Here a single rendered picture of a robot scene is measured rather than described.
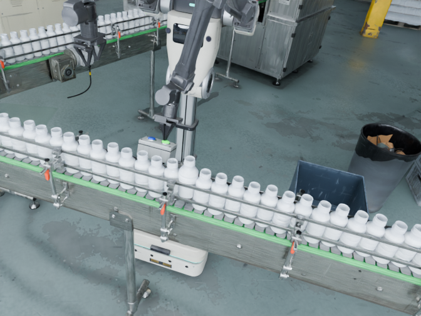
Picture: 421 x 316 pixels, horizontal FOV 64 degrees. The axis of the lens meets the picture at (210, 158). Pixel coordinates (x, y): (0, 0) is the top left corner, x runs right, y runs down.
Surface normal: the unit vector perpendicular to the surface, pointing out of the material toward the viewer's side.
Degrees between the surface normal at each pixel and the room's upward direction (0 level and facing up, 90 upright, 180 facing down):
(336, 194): 90
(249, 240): 90
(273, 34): 90
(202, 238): 90
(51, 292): 0
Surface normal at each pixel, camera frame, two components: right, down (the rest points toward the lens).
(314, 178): -0.28, 0.55
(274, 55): -0.50, 0.47
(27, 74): 0.82, 0.41
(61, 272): 0.11, -0.80
